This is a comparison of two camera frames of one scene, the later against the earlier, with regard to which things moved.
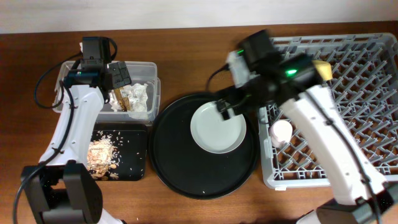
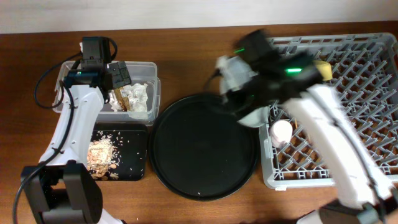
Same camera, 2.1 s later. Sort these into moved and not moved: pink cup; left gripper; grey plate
Moved: grey plate
Not moved: pink cup; left gripper
